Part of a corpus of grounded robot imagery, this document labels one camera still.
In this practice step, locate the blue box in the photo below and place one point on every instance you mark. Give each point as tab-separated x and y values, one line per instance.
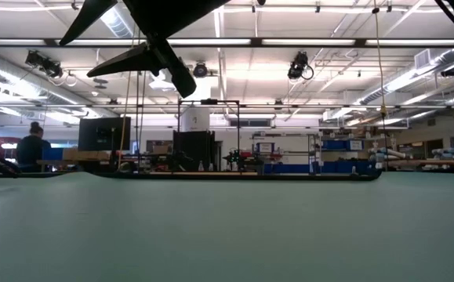
56	153

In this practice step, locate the black device with green lights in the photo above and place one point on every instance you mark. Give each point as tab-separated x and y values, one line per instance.
234	158

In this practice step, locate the white round pillar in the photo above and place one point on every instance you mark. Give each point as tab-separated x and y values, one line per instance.
195	119

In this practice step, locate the black partition panel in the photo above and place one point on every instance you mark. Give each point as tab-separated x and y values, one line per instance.
193	150

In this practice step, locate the brown cardboard box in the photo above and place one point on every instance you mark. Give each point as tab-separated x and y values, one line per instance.
85	154

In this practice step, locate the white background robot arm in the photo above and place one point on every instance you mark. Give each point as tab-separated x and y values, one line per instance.
452	152
387	153

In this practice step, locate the round black ceiling fixture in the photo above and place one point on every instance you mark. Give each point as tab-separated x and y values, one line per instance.
201	70

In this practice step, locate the red cabinet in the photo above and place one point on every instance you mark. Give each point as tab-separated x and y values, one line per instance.
5	142

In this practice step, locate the silver ventilation duct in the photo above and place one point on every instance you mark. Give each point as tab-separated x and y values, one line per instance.
117	23
399	84

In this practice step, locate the wooden table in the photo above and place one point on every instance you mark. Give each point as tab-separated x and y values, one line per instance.
426	161

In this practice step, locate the blue storage bin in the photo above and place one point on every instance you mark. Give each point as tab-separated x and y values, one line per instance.
328	168
334	145

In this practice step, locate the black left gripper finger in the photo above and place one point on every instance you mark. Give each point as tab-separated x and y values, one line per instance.
128	60
89	17

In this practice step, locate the white sign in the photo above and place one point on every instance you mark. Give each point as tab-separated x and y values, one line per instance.
265	147

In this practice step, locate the black metal cube frame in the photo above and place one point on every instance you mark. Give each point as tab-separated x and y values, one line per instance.
209	102

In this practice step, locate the person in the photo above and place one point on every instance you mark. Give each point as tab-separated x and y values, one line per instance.
32	150

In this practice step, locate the white air vent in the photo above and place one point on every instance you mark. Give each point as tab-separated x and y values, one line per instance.
422	58

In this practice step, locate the black computer monitor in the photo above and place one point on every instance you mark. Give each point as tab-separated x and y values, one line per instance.
103	133

